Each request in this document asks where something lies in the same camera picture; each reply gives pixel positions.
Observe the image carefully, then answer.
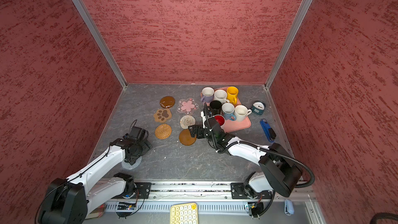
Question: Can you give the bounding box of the white mug back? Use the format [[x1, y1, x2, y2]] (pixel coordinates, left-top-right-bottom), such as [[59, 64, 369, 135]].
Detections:
[[214, 89, 230, 104]]

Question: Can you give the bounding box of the black cable corner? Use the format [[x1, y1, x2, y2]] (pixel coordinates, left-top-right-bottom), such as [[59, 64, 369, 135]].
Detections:
[[370, 213, 398, 224]]

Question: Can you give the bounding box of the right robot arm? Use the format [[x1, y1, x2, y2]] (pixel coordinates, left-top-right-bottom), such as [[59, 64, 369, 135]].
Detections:
[[188, 105, 316, 198]]

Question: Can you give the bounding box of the purple mug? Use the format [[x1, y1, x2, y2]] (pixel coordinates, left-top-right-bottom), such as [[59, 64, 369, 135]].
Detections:
[[201, 87, 215, 103]]

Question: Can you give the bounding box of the grey round coaster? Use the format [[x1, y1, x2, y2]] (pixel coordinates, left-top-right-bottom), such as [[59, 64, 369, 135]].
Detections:
[[121, 157, 142, 170]]

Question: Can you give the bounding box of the black mug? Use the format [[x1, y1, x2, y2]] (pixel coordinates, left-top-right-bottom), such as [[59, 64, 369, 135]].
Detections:
[[209, 100, 222, 116]]

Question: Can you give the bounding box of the yellow mug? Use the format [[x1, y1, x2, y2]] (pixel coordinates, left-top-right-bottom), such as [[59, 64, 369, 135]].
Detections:
[[227, 87, 239, 105]]

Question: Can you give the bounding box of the plaid glasses case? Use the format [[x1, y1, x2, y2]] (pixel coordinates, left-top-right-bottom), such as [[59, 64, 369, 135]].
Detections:
[[86, 203, 106, 219]]

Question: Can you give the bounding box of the pink flower coaster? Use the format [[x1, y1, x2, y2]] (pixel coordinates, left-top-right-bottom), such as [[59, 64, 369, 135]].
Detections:
[[177, 97, 199, 115]]

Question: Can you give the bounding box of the white mug right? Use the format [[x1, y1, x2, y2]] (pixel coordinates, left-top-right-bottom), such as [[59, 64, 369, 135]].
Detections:
[[234, 105, 252, 122]]

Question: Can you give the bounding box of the paw print cork coaster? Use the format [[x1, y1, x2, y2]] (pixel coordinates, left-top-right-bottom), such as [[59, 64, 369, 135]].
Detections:
[[153, 108, 172, 123]]

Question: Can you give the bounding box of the brown wooden round coaster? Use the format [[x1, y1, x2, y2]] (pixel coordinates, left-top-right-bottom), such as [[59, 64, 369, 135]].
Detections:
[[179, 129, 197, 146]]

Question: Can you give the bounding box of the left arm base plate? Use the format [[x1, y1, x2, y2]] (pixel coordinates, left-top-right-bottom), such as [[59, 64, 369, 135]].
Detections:
[[122, 182, 152, 199]]

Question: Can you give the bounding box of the dark glossy brown coaster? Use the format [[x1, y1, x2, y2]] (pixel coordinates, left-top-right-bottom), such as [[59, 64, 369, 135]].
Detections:
[[160, 96, 176, 108]]

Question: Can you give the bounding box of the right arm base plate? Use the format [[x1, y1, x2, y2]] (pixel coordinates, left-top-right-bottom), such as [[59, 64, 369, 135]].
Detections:
[[230, 183, 272, 200]]

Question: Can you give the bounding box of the yellow keypad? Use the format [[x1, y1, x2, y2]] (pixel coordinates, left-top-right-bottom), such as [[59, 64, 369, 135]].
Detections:
[[170, 202, 199, 224]]

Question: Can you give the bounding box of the blue mug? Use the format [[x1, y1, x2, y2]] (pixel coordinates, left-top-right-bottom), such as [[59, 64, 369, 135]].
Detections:
[[222, 103, 236, 121]]

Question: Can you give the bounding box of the red inside white mug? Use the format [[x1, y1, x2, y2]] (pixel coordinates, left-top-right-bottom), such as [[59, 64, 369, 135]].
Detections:
[[214, 115, 226, 128]]

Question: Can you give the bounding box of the blue stapler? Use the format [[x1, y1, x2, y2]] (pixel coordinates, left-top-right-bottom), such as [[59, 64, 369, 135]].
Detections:
[[260, 119, 277, 143]]

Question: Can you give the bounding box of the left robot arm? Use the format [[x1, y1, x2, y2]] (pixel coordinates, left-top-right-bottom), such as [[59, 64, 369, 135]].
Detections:
[[34, 123, 152, 224]]

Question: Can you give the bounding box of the beige woven round coaster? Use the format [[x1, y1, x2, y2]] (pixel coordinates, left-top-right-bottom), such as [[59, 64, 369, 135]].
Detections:
[[180, 115, 196, 129]]

